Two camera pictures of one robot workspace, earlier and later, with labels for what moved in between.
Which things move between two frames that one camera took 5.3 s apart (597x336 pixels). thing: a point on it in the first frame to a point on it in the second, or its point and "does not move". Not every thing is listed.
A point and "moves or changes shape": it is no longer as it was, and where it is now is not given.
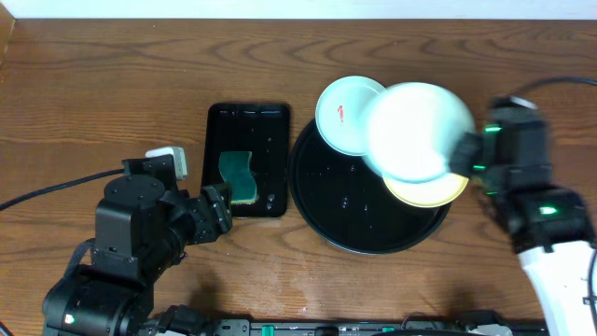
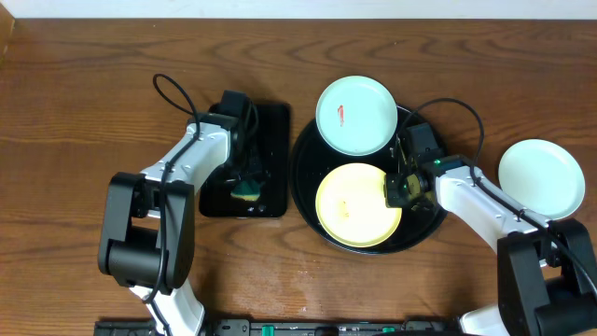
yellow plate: [428, 193] moves or changes shape
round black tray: [344, 203] does not move
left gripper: [208, 212] to [249, 171]
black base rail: [471, 323] does not move
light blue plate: [341, 113] does not move
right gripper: [466, 144] to [392, 197]
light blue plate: [409, 130] moves or changes shape
